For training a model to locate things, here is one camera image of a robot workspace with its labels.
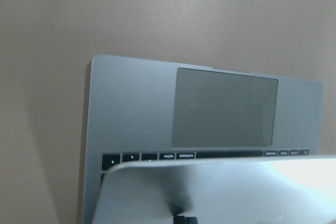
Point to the grey laptop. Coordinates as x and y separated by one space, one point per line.
147 110

